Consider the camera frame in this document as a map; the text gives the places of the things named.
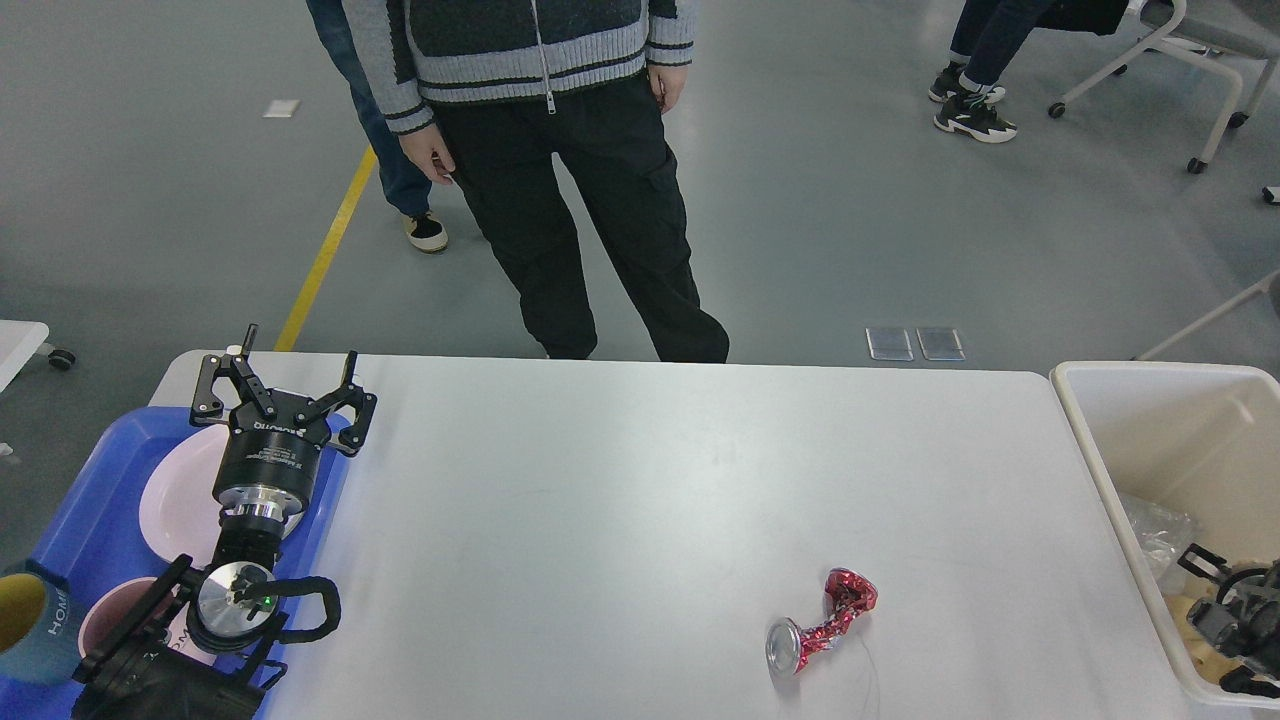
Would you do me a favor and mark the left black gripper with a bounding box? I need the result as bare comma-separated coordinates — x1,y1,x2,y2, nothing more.
189,325,378,521

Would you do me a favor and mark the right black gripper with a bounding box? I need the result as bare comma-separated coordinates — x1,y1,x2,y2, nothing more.
1178,543,1280,700

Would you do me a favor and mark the large foil sheet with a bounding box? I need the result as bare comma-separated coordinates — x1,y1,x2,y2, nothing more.
1117,493,1201,596

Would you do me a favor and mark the pink plate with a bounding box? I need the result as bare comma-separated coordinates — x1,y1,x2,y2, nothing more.
138,425,298,569

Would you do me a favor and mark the pink mug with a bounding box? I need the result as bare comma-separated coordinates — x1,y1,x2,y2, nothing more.
77,577,216,665

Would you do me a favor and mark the dark teal mug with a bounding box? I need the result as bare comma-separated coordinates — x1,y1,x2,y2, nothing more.
1,559,86,685

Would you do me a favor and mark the crushed red can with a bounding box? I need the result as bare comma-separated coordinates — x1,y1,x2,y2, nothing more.
764,568,879,679

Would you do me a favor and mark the brown paper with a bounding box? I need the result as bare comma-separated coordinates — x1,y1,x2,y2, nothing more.
1164,594,1239,685

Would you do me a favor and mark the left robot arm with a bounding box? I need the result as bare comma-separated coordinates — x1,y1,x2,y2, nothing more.
70,325,378,719

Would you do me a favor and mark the beige plastic bin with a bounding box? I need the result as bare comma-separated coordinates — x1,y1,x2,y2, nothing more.
1050,361,1279,719

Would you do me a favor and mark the person in blue jeans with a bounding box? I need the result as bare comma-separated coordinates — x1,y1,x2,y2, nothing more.
306,1,449,254

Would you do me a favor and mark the white side table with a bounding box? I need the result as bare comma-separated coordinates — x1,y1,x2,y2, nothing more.
0,319,50,391

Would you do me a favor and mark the person in grey sweater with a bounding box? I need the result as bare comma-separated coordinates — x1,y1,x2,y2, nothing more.
340,0,731,363

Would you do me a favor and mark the right floor plate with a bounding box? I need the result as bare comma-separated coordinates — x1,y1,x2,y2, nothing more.
916,327,966,363

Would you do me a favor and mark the floor plate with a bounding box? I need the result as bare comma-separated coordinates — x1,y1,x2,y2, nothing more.
916,327,966,363
865,327,915,363

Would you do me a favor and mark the left floor plate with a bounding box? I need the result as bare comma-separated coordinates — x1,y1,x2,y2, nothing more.
865,327,915,363

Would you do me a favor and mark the person in dark jeans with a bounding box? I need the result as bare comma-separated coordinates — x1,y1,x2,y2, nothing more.
928,1,1053,143

